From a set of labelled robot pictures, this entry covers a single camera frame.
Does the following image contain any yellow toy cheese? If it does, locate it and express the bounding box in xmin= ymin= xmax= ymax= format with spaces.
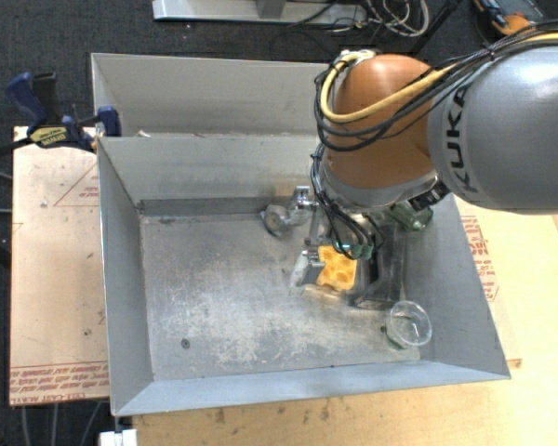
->
xmin=313 ymin=244 xmax=357 ymax=293

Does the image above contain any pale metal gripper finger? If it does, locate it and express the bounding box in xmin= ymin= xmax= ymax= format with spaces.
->
xmin=289 ymin=248 xmax=327 ymax=293
xmin=259 ymin=185 xmax=318 ymax=239

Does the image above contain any clear glass cup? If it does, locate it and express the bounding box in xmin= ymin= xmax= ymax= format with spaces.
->
xmin=383 ymin=299 xmax=434 ymax=350

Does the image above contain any grey metal bin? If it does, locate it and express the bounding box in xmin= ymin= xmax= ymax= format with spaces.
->
xmin=90 ymin=52 xmax=512 ymax=418

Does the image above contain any brown cardboard board, red print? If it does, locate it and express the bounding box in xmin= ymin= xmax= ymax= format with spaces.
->
xmin=8 ymin=125 xmax=525 ymax=408

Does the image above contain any pale green clear glass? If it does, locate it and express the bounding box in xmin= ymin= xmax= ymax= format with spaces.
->
xmin=390 ymin=202 xmax=434 ymax=232

